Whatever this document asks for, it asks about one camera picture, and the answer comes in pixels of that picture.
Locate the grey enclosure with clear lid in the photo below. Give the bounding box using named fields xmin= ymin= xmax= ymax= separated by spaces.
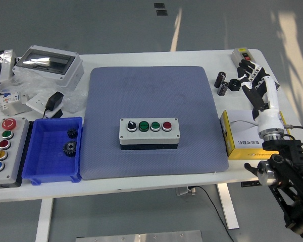
xmin=12 ymin=45 xmax=84 ymax=88

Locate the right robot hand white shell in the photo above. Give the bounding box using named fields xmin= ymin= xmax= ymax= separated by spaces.
xmin=236 ymin=59 xmax=286 ymax=138

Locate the blue-grey table mat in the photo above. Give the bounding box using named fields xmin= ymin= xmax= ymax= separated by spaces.
xmin=80 ymin=66 xmax=230 ymax=180

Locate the grey bracket under table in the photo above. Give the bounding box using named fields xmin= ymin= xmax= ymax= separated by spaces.
xmin=176 ymin=186 xmax=196 ymax=197

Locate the white and yellow cardboard box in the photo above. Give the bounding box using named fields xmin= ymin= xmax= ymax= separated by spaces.
xmin=220 ymin=109 xmax=291 ymax=161

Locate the grey two-button switch box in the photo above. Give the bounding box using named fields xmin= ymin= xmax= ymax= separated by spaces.
xmin=231 ymin=47 xmax=255 ymax=69

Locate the grey and black electrical box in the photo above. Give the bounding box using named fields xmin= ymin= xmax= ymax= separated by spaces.
xmin=0 ymin=49 xmax=21 ymax=90

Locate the silver metal plate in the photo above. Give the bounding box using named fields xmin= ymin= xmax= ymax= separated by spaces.
xmin=75 ymin=229 xmax=203 ymax=242

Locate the black cable under table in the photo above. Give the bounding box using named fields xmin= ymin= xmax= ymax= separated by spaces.
xmin=191 ymin=186 xmax=235 ymax=242

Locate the silver metal bracket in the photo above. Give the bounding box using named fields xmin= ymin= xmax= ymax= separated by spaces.
xmin=9 ymin=102 xmax=32 ymax=116

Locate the black table control panel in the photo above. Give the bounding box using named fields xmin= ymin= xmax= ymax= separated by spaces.
xmin=240 ymin=180 xmax=263 ymax=188

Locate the black cylindrical capacitor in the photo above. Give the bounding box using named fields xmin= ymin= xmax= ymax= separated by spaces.
xmin=217 ymin=81 xmax=229 ymax=96
xmin=215 ymin=71 xmax=227 ymax=88

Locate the large black bevel gear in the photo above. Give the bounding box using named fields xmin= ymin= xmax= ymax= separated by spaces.
xmin=62 ymin=141 xmax=78 ymax=158

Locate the grey five-button control box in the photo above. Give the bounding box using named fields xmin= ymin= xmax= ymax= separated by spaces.
xmin=0 ymin=117 xmax=30 ymax=189

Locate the black hex nut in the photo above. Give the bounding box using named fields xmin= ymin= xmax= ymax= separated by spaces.
xmin=228 ymin=79 xmax=242 ymax=92

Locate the white circuit breaker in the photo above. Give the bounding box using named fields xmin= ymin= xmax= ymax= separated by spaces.
xmin=0 ymin=91 xmax=28 ymax=111

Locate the clear plastic bag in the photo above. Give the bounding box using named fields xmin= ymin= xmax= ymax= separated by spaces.
xmin=0 ymin=68 xmax=89 ymax=114

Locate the blue plastic bin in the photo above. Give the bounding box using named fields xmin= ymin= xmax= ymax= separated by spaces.
xmin=22 ymin=116 xmax=83 ymax=186

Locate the white table leg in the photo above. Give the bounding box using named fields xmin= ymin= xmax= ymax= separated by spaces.
xmin=216 ymin=183 xmax=240 ymax=230
xmin=35 ymin=198 xmax=54 ymax=242

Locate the white wall socket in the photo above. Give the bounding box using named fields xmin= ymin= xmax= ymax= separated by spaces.
xmin=26 ymin=93 xmax=63 ymax=118

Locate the black power adapter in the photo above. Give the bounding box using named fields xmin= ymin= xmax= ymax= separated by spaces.
xmin=42 ymin=91 xmax=65 ymax=118

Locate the grey four-button control box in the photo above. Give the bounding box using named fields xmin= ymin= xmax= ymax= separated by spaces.
xmin=119 ymin=117 xmax=180 ymax=151

